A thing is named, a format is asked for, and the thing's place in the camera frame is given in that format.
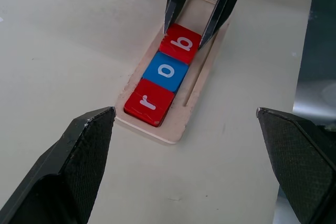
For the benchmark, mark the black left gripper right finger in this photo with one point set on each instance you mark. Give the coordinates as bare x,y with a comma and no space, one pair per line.
299,163

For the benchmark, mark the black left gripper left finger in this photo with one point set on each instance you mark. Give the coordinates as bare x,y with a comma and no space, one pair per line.
65,171

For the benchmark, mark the red letter block b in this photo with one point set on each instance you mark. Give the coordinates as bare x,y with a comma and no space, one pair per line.
173,37

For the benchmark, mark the light wooden letter tray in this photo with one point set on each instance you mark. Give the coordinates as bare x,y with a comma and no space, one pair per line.
204,77

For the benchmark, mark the blue letter block o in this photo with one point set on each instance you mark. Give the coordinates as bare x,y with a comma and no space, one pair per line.
155,69

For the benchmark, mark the red letter block r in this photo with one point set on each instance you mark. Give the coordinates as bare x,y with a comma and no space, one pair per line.
160,110

